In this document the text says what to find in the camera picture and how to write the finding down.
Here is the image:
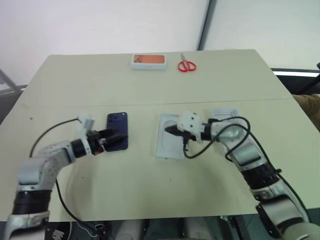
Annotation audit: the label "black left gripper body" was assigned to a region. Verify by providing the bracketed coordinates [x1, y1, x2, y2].
[87, 130, 107, 156]

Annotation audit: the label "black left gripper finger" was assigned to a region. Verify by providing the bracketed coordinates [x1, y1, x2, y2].
[97, 128, 117, 139]
[103, 134, 129, 151]

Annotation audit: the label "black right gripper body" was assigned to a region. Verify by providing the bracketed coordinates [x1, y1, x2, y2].
[177, 129, 198, 143]

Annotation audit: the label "dark blue smartphone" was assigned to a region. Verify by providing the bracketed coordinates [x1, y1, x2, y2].
[103, 111, 130, 152]

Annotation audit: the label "white phone box base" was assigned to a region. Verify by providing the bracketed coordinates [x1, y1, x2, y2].
[155, 112, 188, 161]

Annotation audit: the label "white box with orange print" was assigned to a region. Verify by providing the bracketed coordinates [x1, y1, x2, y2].
[130, 53, 168, 71]

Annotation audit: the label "metal table clamp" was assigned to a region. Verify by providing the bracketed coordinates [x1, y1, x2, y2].
[219, 214, 237, 224]

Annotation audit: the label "dark vertical pole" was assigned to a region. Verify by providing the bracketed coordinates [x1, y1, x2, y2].
[195, 0, 217, 51]

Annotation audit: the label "black stand with white bar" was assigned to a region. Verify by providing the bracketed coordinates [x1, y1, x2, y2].
[270, 60, 320, 96]

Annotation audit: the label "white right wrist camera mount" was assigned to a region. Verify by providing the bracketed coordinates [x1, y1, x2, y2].
[176, 110, 205, 144]

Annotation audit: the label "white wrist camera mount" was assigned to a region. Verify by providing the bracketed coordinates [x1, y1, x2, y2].
[176, 110, 205, 144]
[75, 113, 97, 156]

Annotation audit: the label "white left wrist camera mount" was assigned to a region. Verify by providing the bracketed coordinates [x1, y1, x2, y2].
[75, 113, 97, 156]

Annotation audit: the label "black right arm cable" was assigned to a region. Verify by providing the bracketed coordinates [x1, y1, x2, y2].
[182, 117, 312, 226]

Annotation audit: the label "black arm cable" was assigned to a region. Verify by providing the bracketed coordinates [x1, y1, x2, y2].
[182, 117, 312, 226]
[29, 117, 85, 230]

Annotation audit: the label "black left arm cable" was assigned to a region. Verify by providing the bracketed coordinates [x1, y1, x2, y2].
[29, 117, 85, 230]

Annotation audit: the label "red handled scissors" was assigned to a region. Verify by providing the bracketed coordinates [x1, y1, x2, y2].
[177, 52, 197, 74]

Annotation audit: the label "grey metal frame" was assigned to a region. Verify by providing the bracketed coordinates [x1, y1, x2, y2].
[0, 68, 28, 97]

